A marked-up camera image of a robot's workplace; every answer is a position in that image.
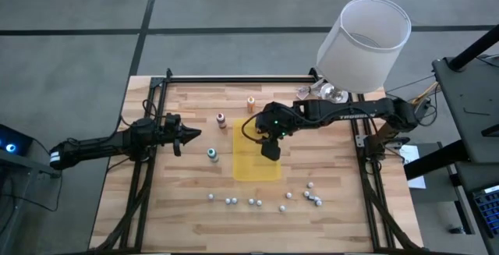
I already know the white paper sheet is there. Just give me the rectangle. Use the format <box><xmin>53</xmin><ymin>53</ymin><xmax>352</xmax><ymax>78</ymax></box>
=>
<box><xmin>399</xmin><ymin>144</ymin><xmax>428</xmax><ymax>190</ymax></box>

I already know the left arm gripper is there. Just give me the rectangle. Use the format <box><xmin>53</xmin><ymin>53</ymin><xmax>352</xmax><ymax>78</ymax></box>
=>
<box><xmin>163</xmin><ymin>112</ymin><xmax>203</xmax><ymax>158</ymax></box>

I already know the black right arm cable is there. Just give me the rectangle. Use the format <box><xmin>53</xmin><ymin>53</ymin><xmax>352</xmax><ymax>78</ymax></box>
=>
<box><xmin>240</xmin><ymin>116</ymin><xmax>271</xmax><ymax>144</ymax></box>

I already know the silver lamp white shade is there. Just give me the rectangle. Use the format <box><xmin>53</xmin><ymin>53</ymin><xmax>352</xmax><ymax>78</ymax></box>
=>
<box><xmin>315</xmin><ymin>0</ymin><xmax>412</xmax><ymax>104</ymax></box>

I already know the black computer blue light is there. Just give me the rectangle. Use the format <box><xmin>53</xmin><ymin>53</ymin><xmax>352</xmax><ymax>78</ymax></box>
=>
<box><xmin>0</xmin><ymin>124</ymin><xmax>34</xmax><ymax>158</ymax></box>

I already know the yellow translucent plastic bin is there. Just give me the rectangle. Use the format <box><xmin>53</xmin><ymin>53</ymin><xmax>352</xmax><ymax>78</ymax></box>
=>
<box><xmin>232</xmin><ymin>117</ymin><xmax>282</xmax><ymax>182</ymax></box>

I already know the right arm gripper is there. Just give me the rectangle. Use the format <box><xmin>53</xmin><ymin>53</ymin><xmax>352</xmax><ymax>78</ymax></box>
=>
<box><xmin>255</xmin><ymin>101</ymin><xmax>297</xmax><ymax>161</ymax></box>

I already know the black aluminium table frame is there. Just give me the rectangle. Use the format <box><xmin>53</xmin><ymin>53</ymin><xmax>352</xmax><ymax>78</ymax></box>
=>
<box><xmin>89</xmin><ymin>67</ymin><xmax>426</xmax><ymax>254</ymax></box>

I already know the grey metal stand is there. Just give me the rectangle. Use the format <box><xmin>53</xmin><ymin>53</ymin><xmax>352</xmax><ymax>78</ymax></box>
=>
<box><xmin>0</xmin><ymin>149</ymin><xmax>63</xmax><ymax>180</ymax></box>

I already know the black keyboard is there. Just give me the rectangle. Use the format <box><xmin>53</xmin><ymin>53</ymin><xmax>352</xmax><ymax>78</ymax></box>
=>
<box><xmin>472</xmin><ymin>184</ymin><xmax>499</xmax><ymax>240</ymax></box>

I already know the black side cart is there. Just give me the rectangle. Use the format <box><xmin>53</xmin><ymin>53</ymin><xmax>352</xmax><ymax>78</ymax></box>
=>
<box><xmin>431</xmin><ymin>54</ymin><xmax>499</xmax><ymax>166</ymax></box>

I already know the black cart beam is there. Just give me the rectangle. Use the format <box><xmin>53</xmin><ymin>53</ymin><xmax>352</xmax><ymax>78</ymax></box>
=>
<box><xmin>403</xmin><ymin>140</ymin><xmax>469</xmax><ymax>181</ymax></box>

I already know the yellow cable bundle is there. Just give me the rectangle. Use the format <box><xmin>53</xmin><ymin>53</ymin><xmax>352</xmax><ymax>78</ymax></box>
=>
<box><xmin>411</xmin><ymin>81</ymin><xmax>440</xmax><ymax>106</ymax></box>

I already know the crumpled clear plastic wrap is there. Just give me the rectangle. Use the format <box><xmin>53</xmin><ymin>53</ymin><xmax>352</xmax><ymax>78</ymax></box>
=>
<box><xmin>296</xmin><ymin>79</ymin><xmax>324</xmax><ymax>101</ymax></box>

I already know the black round pole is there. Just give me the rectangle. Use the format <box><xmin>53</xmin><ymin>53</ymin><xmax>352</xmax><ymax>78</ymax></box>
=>
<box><xmin>447</xmin><ymin>23</ymin><xmax>499</xmax><ymax>72</ymax></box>

